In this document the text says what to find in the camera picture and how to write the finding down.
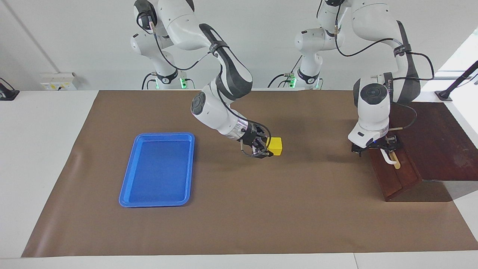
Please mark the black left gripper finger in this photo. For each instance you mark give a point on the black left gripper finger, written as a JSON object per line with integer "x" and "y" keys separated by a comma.
{"x": 357, "y": 149}
{"x": 394, "y": 144}

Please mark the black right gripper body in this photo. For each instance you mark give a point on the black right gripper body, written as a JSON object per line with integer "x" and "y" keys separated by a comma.
{"x": 249, "y": 136}

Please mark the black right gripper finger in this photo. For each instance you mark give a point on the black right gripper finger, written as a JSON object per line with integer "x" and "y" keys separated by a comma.
{"x": 263, "y": 140}
{"x": 257, "y": 153}

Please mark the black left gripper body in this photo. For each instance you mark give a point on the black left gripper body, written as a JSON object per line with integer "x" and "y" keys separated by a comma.
{"x": 377, "y": 144}

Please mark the yellow cube block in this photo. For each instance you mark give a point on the yellow cube block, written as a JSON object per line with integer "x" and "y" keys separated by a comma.
{"x": 275, "y": 146}

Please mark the dark wooden drawer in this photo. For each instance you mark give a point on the dark wooden drawer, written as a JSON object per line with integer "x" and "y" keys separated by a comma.
{"x": 399, "y": 179}

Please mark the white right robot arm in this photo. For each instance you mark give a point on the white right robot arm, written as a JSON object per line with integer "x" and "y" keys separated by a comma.
{"x": 186, "y": 22}

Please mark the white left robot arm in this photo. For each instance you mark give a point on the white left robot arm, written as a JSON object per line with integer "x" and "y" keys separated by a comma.
{"x": 373, "y": 101}

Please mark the dark wooden drawer cabinet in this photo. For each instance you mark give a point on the dark wooden drawer cabinet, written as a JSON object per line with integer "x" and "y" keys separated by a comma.
{"x": 444, "y": 145}

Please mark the brown paper table mat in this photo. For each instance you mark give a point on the brown paper table mat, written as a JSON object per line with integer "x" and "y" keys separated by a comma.
{"x": 261, "y": 209}

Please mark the black stand with base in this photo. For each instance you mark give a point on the black stand with base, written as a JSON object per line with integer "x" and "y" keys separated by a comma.
{"x": 457, "y": 80}

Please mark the blue plastic tray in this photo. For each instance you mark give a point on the blue plastic tray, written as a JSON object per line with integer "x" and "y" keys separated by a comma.
{"x": 157, "y": 179}

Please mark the black device on table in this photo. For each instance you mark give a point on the black device on table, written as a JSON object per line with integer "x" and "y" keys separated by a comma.
{"x": 7, "y": 93}

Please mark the white wall socket box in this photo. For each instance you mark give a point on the white wall socket box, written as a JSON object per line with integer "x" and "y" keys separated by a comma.
{"x": 58, "y": 84}

